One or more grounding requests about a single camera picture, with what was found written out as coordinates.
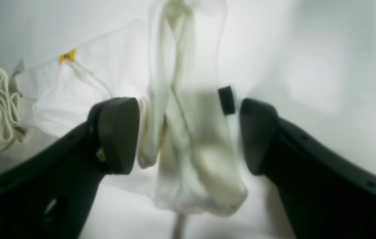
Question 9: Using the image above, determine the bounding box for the small black tag on table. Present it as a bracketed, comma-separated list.
[218, 86, 236, 116]

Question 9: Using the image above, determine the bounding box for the white printed T-shirt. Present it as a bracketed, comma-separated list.
[0, 0, 248, 216]

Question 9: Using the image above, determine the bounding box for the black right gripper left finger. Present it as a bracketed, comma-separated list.
[0, 97, 140, 239]

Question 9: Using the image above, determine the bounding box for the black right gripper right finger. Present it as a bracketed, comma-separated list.
[240, 98, 376, 239]

